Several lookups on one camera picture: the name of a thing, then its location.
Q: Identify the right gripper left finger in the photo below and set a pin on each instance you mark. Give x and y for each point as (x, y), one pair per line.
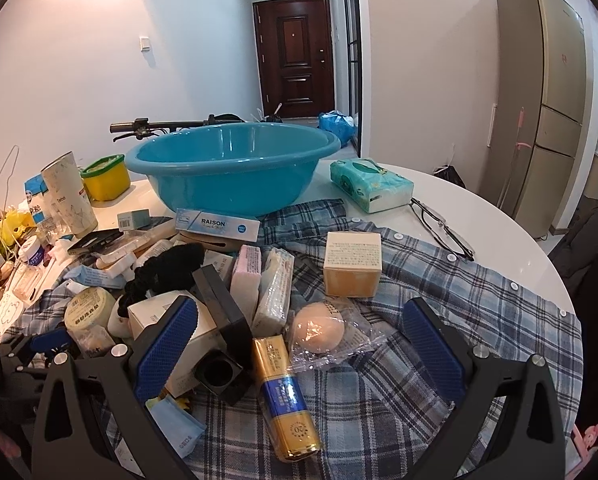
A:
(70, 441)

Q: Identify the pink tissue pack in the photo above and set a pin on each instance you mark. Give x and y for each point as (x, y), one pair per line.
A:
(246, 279)

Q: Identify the black scooter handlebar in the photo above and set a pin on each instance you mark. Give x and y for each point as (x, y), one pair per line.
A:
(142, 128)

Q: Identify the blue plastic bag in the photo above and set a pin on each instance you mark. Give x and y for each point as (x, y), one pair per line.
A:
(340, 125)

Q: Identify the blue plaid shirt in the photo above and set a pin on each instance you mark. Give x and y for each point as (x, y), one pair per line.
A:
(378, 412)

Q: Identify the round cream jar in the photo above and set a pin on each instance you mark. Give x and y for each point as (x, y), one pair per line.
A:
(86, 319)

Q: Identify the small barcode box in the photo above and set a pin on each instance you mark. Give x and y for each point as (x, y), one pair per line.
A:
(133, 220)

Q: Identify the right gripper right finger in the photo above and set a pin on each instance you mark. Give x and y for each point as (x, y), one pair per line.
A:
(528, 440)

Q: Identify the blue Raison box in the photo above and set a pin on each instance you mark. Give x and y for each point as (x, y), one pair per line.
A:
(217, 225)

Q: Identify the yellow plastic bag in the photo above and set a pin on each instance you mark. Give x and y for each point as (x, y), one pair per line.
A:
(15, 225)

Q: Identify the white floral tumbler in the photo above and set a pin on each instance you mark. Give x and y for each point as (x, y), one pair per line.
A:
(65, 185)

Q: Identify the black eyeglasses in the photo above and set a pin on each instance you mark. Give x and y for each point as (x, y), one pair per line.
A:
(442, 234)

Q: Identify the black phone case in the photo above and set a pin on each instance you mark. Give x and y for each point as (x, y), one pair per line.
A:
(94, 241)

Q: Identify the yellow tub green lid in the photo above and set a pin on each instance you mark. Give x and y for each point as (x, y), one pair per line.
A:
(106, 178)

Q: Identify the gold blue box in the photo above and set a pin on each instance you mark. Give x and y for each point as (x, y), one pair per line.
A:
(291, 427)

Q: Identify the clear plastic case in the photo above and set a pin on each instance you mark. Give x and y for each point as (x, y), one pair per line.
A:
(26, 282)

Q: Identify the black square box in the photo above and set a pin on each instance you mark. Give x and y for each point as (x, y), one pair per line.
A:
(226, 372)

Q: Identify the blue plastic basin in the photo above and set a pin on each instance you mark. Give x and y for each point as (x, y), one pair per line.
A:
(246, 169)

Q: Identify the blue white pouch bag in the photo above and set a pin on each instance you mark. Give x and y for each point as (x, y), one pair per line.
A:
(38, 199)

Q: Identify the beige cube box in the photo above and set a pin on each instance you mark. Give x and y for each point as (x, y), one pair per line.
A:
(352, 264)

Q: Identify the dark wooden door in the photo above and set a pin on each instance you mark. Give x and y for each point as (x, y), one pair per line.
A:
(295, 57)

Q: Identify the white blue jar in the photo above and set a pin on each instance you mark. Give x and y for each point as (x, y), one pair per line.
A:
(31, 251)

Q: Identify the green tissue pack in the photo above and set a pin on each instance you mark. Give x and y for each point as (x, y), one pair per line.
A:
(371, 187)

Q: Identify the beige refrigerator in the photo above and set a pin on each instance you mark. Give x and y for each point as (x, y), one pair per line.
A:
(539, 118)

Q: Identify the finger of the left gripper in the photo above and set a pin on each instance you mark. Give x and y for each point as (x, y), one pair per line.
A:
(52, 342)

